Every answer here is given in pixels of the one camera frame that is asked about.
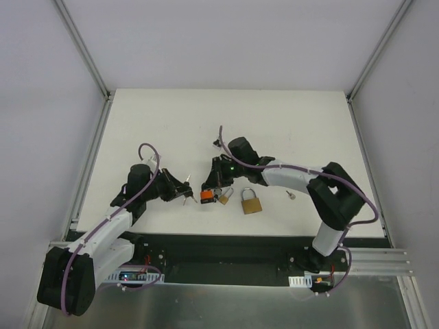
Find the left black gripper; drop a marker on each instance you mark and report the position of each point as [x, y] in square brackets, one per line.
[171, 187]

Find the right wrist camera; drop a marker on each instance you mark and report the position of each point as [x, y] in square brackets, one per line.
[217, 143]

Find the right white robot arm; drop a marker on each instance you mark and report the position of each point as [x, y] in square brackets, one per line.
[332, 191]

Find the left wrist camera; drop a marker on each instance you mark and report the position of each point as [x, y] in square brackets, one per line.
[154, 161]

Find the small brass padlock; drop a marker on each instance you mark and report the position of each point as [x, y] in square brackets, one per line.
[225, 196]

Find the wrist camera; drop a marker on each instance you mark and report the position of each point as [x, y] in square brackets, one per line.
[154, 161]
[217, 143]

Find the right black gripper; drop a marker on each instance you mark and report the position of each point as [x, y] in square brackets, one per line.
[215, 173]

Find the white cable duct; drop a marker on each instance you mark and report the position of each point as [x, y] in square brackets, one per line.
[300, 281]
[134, 277]

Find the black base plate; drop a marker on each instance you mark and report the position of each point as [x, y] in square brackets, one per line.
[225, 260]

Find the left white cable duct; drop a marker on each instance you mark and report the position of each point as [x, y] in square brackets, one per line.
[134, 277]

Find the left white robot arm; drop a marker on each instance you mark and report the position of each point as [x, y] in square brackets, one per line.
[71, 275]

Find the left aluminium frame post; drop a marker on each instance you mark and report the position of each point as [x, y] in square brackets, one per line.
[82, 49]

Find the right white cable duct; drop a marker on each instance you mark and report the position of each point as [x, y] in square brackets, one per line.
[300, 281]

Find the orange padlock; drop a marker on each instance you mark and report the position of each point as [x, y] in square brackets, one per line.
[207, 196]

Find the key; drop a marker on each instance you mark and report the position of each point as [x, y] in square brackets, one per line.
[291, 195]

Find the large brass padlock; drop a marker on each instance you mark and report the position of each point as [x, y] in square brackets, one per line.
[250, 203]

